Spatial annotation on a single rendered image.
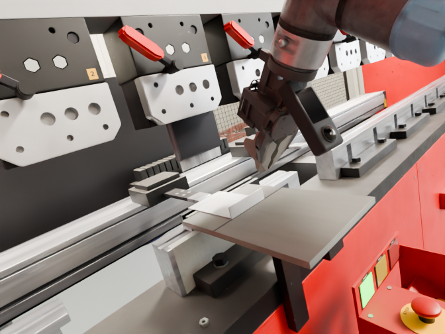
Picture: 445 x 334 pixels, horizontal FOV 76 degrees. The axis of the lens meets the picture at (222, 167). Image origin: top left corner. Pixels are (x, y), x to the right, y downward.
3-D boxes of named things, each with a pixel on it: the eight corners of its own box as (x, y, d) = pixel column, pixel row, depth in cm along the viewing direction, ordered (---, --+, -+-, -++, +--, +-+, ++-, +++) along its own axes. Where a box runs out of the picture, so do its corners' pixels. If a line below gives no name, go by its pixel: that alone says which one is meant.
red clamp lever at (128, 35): (126, 20, 37) (185, 62, 43) (115, 30, 40) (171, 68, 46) (122, 31, 37) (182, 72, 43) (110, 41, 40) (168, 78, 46)
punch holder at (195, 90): (155, 127, 45) (120, 14, 41) (133, 130, 51) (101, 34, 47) (224, 107, 54) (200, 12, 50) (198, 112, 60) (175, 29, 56)
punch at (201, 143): (185, 171, 53) (170, 121, 50) (179, 171, 54) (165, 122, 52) (224, 154, 59) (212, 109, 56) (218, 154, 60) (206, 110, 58)
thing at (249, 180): (192, 231, 53) (187, 217, 53) (183, 228, 56) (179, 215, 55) (261, 189, 65) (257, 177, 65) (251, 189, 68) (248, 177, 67)
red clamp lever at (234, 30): (234, 16, 49) (268, 50, 55) (218, 24, 52) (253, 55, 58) (231, 24, 49) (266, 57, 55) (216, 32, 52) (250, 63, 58)
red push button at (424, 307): (438, 336, 43) (437, 317, 42) (408, 324, 46) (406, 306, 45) (445, 319, 45) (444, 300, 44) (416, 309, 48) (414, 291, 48)
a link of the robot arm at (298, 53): (346, 38, 37) (306, 44, 33) (330, 71, 40) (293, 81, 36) (302, 16, 41) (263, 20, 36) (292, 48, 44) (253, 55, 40)
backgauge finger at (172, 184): (184, 218, 56) (177, 195, 55) (132, 202, 76) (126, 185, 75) (227, 194, 64) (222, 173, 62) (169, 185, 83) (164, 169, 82)
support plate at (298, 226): (310, 270, 32) (309, 262, 31) (183, 226, 52) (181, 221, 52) (375, 202, 42) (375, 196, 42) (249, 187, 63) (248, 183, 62)
